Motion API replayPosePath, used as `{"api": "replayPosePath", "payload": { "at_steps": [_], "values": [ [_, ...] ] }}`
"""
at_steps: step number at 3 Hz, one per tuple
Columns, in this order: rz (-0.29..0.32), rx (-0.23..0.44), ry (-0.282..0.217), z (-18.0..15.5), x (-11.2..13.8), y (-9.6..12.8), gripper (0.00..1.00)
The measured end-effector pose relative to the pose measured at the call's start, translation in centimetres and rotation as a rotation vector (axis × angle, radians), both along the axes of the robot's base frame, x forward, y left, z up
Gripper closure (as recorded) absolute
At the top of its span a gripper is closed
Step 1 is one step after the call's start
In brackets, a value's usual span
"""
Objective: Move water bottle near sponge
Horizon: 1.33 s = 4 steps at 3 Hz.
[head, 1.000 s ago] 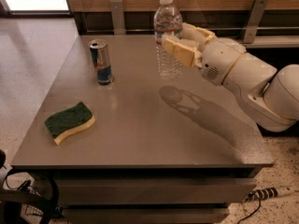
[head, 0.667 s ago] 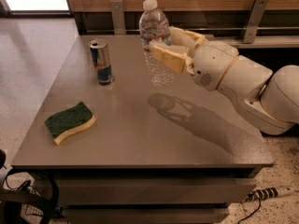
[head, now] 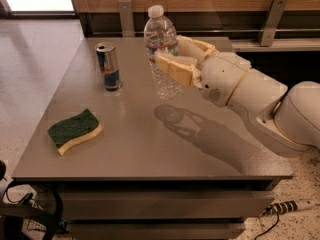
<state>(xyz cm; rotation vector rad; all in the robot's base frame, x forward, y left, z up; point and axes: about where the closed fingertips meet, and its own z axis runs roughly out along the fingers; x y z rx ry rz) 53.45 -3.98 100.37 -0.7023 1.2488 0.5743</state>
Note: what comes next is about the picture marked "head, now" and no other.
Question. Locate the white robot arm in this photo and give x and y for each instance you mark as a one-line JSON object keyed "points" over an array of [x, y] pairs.
{"points": [[285, 120]]}

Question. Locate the black chair base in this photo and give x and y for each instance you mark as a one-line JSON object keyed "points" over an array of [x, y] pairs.
{"points": [[14, 212]]}

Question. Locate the white power strip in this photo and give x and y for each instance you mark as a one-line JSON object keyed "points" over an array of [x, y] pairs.
{"points": [[288, 207]]}

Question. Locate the grey drawer cabinet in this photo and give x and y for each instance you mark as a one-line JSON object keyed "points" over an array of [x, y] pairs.
{"points": [[159, 170]]}

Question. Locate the right metal wall bracket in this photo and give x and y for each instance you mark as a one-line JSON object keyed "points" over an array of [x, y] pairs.
{"points": [[272, 20]]}

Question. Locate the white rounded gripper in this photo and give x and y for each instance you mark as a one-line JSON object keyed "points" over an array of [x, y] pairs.
{"points": [[222, 74]]}

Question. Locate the left metal wall bracket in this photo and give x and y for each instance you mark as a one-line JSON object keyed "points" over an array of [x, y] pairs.
{"points": [[126, 18]]}

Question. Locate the green and yellow sponge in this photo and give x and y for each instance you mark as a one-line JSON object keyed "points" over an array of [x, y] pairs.
{"points": [[75, 130]]}

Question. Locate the clear plastic water bottle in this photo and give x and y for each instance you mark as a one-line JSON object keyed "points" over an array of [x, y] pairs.
{"points": [[160, 35]]}

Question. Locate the silver blue energy drink can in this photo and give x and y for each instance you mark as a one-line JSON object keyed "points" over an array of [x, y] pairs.
{"points": [[108, 65]]}

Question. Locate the metal wall bracket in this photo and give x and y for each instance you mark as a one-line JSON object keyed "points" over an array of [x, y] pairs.
{"points": [[126, 18], [272, 20]]}

